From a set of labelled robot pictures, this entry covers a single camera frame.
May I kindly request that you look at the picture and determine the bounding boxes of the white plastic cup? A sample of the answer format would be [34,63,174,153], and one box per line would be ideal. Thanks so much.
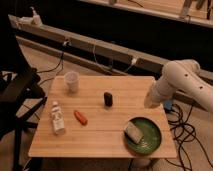
[64,71,79,93]

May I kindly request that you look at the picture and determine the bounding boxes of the black floor cables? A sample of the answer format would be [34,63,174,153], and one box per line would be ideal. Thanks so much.
[165,103,213,171]

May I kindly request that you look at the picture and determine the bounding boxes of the white soap dispenser bottle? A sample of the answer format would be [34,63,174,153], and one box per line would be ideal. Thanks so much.
[30,6,42,26]

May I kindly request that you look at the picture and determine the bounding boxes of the black hanging cable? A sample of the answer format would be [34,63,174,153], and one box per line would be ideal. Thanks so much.
[36,39,72,86]

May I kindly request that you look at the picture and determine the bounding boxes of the orange carrot toy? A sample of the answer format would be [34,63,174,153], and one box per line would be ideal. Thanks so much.
[74,110,88,125]

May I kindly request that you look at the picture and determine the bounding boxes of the green plate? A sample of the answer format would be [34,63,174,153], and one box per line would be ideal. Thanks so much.
[124,117,162,155]

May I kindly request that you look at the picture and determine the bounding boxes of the white glue bottle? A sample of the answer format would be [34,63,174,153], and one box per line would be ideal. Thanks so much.
[51,101,65,135]

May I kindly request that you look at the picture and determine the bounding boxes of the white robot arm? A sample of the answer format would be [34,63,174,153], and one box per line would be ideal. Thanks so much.
[144,59,213,113]

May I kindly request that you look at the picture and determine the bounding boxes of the wooden table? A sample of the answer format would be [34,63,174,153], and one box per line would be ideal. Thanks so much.
[29,76,177,158]

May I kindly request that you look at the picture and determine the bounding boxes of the white plug cable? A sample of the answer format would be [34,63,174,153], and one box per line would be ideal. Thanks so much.
[91,43,139,74]

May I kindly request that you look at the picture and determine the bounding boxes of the black eraser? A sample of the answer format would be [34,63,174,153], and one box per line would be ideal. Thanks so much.
[104,92,113,107]

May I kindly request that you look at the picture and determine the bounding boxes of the grey sponge block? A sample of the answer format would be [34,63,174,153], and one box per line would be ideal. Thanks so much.
[124,122,143,144]

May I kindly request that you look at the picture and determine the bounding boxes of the black chair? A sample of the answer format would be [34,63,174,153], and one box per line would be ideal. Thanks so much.
[0,68,47,171]

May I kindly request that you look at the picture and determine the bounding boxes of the grey metal rail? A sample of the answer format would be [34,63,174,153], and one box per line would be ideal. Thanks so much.
[9,15,213,85]

